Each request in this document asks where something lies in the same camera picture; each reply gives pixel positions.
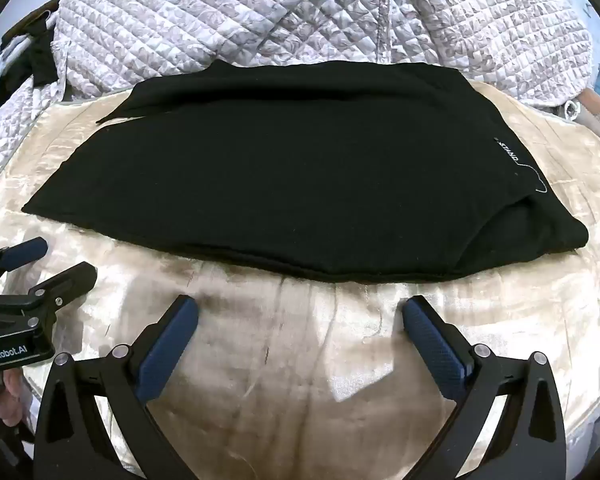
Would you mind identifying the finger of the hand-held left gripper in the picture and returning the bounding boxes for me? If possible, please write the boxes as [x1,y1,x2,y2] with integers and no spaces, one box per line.
[0,236,49,297]
[0,261,99,333]

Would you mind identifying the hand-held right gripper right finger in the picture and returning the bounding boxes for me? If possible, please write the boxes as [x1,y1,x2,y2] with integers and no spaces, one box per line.
[401,295,567,480]

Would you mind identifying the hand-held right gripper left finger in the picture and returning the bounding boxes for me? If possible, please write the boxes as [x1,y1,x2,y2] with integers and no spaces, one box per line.
[34,295,200,480]

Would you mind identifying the black pants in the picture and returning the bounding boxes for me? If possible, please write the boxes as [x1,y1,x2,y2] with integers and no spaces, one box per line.
[21,59,590,283]

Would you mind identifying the person's left hand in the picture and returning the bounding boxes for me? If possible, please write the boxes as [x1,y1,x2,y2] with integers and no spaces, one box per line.
[0,367,25,426]

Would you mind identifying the beige velvet blanket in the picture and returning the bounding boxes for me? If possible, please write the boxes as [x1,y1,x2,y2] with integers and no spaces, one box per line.
[0,80,600,480]

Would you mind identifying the black garment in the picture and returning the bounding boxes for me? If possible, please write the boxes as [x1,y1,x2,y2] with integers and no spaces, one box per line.
[2,7,68,86]

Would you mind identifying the quilted floral bedspread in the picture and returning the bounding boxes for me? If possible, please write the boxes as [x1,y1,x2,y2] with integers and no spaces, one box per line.
[0,0,595,201]

